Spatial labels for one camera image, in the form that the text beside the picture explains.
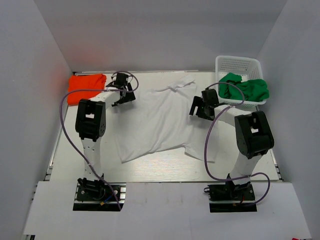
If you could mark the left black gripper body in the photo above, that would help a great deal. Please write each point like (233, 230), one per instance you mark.
(129, 96)

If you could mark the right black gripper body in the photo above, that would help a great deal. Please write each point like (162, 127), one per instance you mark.
(203, 112)

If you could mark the green t shirt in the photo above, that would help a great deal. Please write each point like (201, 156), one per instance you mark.
(254, 90)

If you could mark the white t shirt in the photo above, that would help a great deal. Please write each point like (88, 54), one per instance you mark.
(158, 120)

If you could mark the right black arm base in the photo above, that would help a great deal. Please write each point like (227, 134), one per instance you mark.
(224, 200)

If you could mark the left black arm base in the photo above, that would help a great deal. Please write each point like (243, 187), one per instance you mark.
(103, 200)

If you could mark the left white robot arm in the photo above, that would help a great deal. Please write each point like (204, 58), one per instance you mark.
(91, 123)

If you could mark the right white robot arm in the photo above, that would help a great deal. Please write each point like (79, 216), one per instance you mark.
(254, 137)

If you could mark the folded orange t shirt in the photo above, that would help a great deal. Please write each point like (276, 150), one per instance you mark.
(88, 85)

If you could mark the white plastic basket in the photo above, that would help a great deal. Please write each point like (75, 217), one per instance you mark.
(246, 74)

